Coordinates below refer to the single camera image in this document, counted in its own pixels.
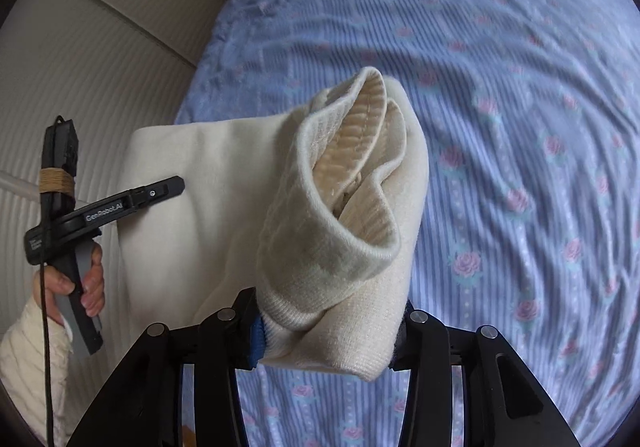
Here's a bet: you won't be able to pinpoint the person's left hand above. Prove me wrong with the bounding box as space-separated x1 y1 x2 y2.
30 242 106 327

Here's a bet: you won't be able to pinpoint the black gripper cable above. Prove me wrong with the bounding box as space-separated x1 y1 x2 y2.
38 196 57 447

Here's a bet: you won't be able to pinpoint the cream white pants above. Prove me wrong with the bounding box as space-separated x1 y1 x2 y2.
118 67 428 381

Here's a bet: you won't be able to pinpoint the blue striped floral bed sheet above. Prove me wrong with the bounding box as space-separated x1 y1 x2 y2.
177 0 639 446

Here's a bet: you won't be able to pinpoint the white louvered wardrobe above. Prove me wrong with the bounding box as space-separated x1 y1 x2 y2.
0 0 274 428

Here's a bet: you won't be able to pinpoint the white quilted sleeve forearm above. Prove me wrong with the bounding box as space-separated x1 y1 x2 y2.
1 297 72 446

